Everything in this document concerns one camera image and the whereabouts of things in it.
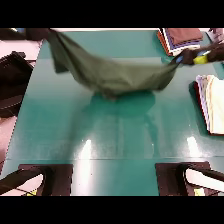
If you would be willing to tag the dark green garment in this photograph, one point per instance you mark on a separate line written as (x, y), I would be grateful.
(110, 73)

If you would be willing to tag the red garment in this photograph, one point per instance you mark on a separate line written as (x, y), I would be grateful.
(197, 96)

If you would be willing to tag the person's right hand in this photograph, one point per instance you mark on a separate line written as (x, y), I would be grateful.
(36, 33)

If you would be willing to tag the orange garment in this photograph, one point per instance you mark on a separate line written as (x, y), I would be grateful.
(163, 41)

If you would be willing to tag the white garment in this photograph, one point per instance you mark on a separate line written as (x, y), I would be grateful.
(186, 49)

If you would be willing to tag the maroon garment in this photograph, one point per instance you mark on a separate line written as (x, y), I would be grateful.
(184, 35)

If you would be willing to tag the person's left hand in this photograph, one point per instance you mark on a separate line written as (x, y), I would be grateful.
(189, 56)

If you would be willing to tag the lavender garment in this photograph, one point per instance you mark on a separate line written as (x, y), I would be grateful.
(201, 91)

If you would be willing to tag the cream garment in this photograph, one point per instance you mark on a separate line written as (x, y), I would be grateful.
(216, 103)

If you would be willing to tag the person's left forearm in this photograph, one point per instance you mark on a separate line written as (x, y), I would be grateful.
(215, 52)

